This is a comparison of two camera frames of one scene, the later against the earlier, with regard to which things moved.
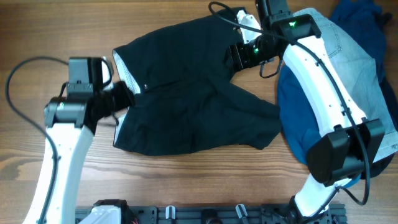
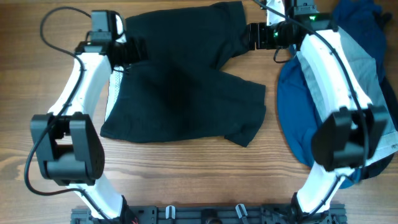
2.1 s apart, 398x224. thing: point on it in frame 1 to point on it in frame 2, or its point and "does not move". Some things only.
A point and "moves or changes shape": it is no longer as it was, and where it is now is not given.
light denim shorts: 357,68 does not move
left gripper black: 126,96 to 134,53
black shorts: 184,102 moves or changes shape
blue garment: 300,125 does not move
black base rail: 220,214 does not move
